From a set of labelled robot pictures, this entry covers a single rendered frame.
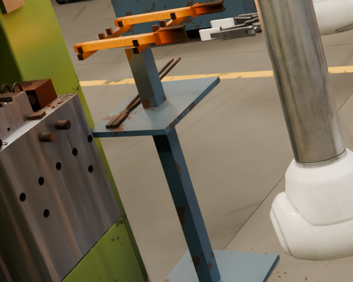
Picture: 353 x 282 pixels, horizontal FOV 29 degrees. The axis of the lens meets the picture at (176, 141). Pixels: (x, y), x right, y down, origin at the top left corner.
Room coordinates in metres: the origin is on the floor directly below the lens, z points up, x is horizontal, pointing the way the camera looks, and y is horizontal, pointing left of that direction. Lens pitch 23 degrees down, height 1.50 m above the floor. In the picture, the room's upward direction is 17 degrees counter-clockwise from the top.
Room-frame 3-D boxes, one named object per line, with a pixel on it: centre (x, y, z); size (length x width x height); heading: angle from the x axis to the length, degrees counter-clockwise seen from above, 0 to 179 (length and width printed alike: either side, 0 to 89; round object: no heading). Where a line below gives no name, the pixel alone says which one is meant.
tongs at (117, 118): (2.31, 0.05, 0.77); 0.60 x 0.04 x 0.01; 152
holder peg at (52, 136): (1.83, 0.35, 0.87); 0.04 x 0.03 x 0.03; 56
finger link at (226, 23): (1.88, -0.22, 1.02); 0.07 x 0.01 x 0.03; 55
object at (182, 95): (2.16, 0.03, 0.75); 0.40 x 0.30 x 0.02; 145
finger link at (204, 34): (1.82, -0.18, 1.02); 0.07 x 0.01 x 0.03; 55
